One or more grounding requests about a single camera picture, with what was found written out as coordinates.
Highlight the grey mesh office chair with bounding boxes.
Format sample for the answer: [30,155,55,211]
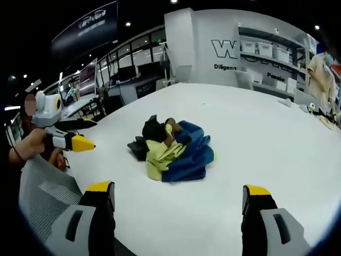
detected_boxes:
[18,154,84,242]

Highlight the white storage box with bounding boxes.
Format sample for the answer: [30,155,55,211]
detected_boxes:
[250,71,265,84]
[286,76,298,96]

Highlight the white storage shelf unit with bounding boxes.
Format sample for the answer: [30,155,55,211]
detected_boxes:
[236,22,319,102]

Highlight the white cloth piece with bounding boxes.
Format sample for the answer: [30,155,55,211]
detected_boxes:
[278,97,294,108]

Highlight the wooden board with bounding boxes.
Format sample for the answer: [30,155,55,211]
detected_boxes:
[319,116,338,132]

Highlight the white chair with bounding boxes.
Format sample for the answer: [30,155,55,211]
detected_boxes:
[234,70,254,91]

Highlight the white storage bin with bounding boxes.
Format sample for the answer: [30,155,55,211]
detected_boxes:
[240,39,258,53]
[273,46,291,64]
[255,42,274,59]

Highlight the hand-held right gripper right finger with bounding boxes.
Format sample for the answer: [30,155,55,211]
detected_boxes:
[241,183,312,256]

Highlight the dark hanging banner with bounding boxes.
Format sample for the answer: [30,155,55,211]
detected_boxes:
[51,1,119,52]

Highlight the yellow blue black garment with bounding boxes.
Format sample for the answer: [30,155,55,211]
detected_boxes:
[127,114,215,183]

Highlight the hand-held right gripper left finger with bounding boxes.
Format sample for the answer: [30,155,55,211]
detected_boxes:
[45,180,116,256]

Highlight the person's left hand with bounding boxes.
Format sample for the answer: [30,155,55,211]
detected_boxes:
[15,128,54,163]

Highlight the standing display screen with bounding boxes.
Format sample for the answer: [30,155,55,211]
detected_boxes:
[79,58,99,97]

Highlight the white background desk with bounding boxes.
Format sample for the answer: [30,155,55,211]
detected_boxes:
[61,94,107,118]

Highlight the black computer monitor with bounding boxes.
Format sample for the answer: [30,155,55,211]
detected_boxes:
[138,62,163,78]
[117,65,138,81]

